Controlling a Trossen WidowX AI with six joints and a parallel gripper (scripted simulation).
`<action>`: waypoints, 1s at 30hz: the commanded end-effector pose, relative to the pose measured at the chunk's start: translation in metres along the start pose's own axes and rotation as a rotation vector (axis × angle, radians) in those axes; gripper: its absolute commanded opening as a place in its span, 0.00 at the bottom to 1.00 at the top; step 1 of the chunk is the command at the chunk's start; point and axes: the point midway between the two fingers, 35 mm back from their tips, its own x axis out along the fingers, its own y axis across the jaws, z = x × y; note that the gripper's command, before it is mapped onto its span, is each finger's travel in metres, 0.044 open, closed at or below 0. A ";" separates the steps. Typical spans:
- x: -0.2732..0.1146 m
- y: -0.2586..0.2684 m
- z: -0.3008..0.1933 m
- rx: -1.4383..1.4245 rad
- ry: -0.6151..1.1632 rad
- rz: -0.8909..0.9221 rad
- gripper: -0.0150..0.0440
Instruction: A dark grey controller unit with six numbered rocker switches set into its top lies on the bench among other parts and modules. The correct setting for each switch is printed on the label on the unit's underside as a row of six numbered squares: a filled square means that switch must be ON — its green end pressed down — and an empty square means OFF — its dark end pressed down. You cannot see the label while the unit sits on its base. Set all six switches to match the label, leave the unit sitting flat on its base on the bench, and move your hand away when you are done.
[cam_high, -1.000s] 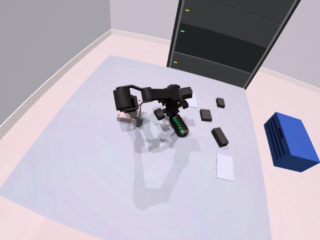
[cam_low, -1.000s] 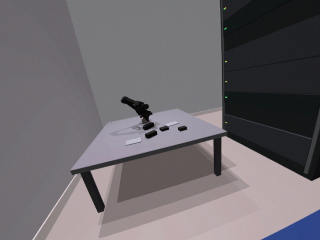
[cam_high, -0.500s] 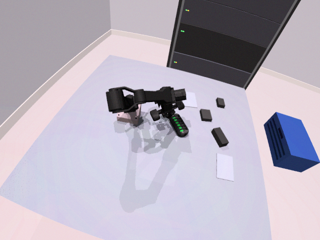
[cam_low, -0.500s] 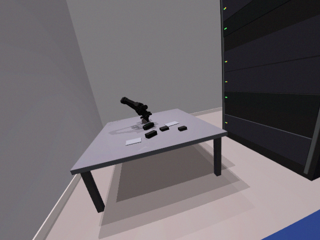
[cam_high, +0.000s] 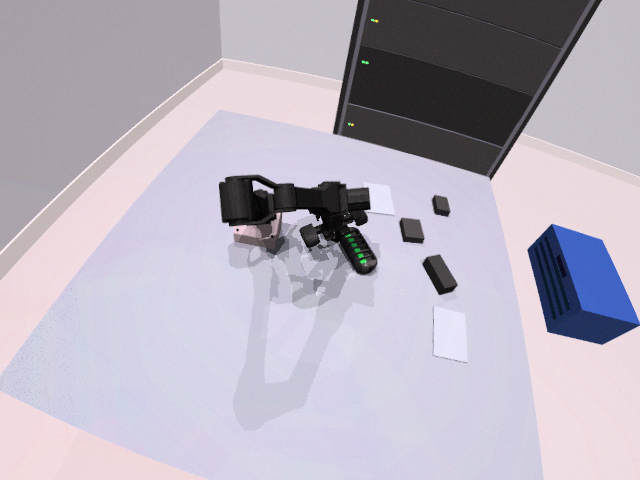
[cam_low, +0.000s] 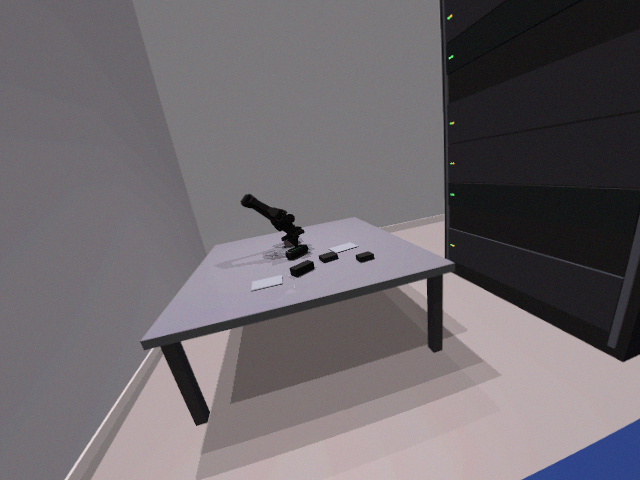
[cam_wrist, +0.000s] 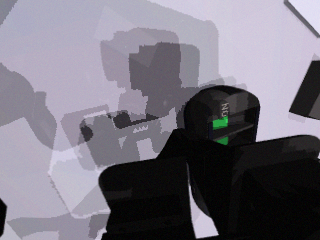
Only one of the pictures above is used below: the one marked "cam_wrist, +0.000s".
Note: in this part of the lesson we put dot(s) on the dark grey controller unit with green rocker switches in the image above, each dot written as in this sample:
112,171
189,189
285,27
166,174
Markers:
224,114

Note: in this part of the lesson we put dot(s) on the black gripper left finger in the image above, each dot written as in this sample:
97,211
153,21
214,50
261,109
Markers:
164,175

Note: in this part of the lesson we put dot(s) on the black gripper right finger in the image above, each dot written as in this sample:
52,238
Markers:
218,168

